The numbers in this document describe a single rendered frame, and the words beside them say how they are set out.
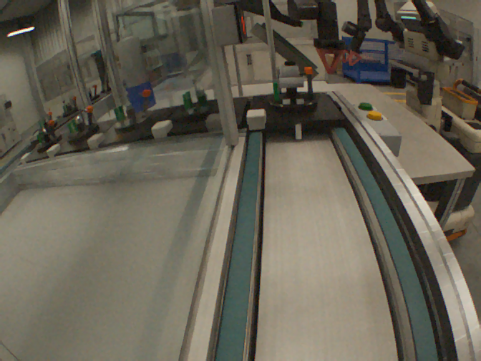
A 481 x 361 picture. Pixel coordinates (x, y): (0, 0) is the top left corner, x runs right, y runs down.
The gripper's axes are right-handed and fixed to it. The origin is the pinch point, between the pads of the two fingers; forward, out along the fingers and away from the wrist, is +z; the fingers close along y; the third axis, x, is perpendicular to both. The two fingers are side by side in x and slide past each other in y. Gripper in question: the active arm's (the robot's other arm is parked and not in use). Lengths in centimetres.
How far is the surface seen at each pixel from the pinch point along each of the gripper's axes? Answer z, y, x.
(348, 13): -67, -875, 310
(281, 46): -5.3, -21.9, -11.4
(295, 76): 1.0, 2.0, -9.9
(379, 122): 10.5, 12.1, 10.2
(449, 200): 33, 19, 40
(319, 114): 9.5, 8.3, -5.0
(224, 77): -4.1, 20.3, -25.1
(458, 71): 50, -424, 472
